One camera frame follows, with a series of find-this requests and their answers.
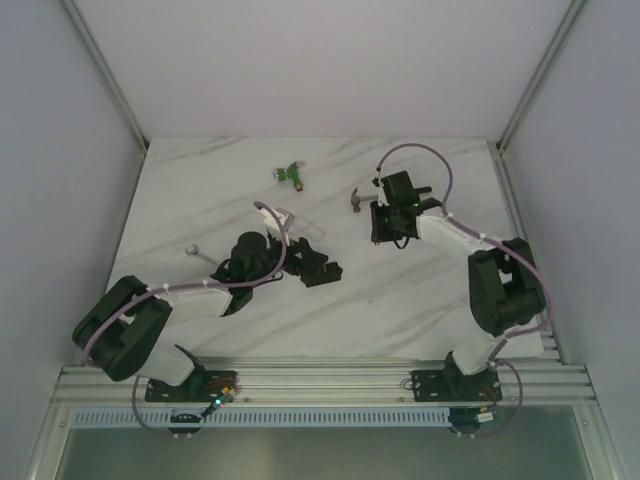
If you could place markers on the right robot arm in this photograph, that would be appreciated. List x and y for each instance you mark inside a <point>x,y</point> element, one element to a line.
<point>503,294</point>

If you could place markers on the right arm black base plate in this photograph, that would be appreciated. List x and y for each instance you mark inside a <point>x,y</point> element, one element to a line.
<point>448,385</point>

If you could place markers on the right aluminium frame post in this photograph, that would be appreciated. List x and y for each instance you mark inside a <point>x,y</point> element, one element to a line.
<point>542,71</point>

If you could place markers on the clear plastic fuse box cover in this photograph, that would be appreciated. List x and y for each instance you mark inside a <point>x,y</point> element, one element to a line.
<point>301,226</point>

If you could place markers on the grey metal bolt tool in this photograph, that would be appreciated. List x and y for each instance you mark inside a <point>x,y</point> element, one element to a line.
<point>195,252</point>

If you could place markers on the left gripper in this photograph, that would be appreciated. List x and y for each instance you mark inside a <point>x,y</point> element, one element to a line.
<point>304,257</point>

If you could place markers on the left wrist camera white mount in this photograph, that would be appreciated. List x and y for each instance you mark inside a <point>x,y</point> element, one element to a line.
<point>278,223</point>

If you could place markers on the left aluminium frame post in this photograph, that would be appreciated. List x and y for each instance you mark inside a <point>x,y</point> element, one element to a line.
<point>122,105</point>

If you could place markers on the slotted grey cable duct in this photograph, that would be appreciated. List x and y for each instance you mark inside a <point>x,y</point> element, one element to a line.
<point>269,417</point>

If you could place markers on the black fuse box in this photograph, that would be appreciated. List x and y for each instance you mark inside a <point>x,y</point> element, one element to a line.
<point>325,274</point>

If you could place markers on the aluminium front rail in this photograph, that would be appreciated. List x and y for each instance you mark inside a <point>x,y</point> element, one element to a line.
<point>328,382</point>

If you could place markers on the green spray gun toy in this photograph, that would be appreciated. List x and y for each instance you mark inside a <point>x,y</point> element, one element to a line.
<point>291,172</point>

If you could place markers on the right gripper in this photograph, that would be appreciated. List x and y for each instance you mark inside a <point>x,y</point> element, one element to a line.
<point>378,234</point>

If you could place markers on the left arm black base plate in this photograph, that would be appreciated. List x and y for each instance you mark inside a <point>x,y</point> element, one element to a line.
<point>204,387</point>

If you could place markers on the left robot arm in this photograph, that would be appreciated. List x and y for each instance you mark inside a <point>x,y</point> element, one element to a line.
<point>123,333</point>

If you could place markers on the hammer with black handle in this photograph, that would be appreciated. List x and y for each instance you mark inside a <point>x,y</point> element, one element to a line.
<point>356,200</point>

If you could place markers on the aluminium frame post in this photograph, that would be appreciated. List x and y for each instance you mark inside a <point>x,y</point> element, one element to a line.
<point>122,105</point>
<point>542,71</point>

